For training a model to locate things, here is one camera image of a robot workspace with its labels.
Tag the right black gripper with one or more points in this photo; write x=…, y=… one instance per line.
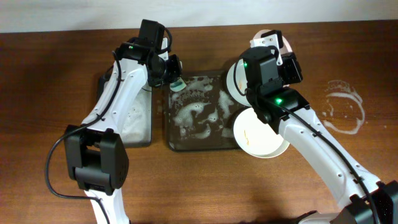
x=292, y=69

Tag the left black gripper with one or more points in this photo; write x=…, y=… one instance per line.
x=174, y=68

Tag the green sponge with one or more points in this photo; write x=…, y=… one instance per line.
x=178, y=85

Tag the pink-white plate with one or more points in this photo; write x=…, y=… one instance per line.
x=258, y=41

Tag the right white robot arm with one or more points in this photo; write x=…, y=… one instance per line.
x=363, y=198

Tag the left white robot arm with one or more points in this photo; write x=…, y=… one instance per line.
x=96, y=156

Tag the centre black dish tray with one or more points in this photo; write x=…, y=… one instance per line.
x=201, y=116

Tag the left black soapy tray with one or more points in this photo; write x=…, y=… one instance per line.
x=136, y=118

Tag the front white dirty plate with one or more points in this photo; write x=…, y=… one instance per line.
x=256, y=138

